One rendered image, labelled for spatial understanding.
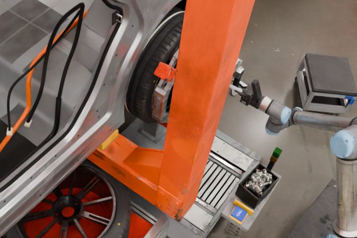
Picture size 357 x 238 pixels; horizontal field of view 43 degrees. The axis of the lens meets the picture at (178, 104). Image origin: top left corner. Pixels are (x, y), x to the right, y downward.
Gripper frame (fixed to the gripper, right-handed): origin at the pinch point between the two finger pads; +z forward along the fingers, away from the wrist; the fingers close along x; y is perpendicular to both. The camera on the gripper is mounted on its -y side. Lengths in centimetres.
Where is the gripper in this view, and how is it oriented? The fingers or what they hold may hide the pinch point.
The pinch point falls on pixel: (232, 82)
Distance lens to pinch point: 260.9
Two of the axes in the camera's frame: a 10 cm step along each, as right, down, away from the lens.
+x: 5.6, -5.9, 5.8
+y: -1.1, 6.4, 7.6
